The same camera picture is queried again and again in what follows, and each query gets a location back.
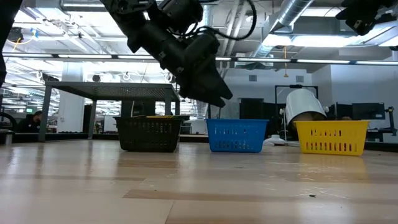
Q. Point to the white cylindrical spot lamp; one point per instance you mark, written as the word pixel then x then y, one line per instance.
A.
pixel 303 102

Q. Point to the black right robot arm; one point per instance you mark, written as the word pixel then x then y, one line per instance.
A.
pixel 373 7

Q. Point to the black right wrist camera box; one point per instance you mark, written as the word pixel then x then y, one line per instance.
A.
pixel 357 28

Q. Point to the black monitor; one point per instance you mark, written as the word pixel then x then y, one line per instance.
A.
pixel 140 109
pixel 368 111
pixel 343 111

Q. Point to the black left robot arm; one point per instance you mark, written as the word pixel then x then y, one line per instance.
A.
pixel 149 31

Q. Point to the long ceiling light bar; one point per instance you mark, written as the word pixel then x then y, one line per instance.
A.
pixel 84 56

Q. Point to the blue plastic basket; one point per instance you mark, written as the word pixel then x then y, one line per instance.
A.
pixel 236 133

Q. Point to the silver ventilation duct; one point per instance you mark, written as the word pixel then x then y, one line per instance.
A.
pixel 202 112
pixel 292 9

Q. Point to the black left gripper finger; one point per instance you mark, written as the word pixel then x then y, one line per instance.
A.
pixel 205 90

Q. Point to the yellow green Crayola crayon box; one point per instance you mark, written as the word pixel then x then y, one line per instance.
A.
pixel 161 117

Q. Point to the black cabinet panel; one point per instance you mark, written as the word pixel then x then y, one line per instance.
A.
pixel 252 109

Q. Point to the black plastic basket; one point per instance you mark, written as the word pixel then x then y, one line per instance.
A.
pixel 149 137

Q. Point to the person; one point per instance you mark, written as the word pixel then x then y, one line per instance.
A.
pixel 31 124

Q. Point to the yellow plastic basket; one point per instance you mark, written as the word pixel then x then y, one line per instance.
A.
pixel 332 130

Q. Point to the black ceiling spotlight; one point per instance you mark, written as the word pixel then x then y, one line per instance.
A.
pixel 15 34

